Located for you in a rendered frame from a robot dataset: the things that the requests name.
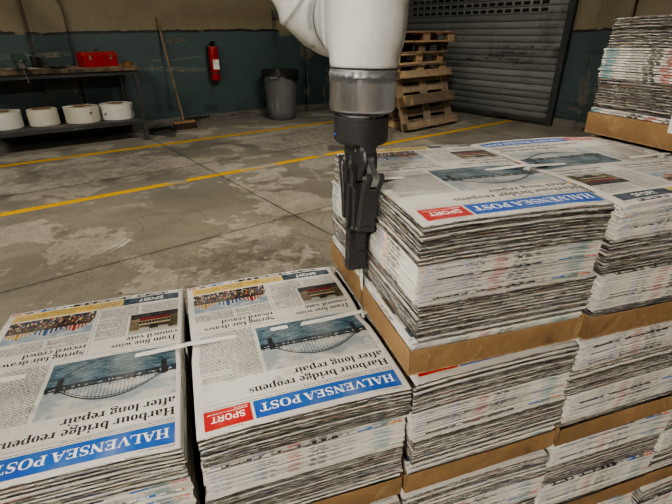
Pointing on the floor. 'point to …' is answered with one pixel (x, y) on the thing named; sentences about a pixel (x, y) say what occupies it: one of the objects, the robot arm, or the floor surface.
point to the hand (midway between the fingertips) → (356, 247)
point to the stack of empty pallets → (422, 40)
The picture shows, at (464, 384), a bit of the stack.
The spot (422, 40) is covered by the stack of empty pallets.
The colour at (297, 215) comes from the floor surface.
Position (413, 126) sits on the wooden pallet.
